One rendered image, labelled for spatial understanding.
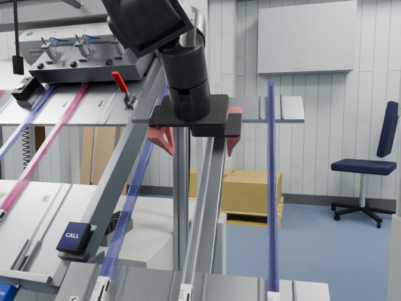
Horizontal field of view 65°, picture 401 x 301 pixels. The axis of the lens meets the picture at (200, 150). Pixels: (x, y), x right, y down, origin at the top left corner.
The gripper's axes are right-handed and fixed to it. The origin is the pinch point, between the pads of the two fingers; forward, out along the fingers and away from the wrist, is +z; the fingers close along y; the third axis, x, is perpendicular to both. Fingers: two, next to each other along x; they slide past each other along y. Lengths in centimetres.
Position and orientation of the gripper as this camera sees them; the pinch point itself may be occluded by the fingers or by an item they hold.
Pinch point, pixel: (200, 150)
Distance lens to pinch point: 52.7
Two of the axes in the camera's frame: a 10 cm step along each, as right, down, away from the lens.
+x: -1.3, 7.4, -6.6
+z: 1.3, 6.7, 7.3
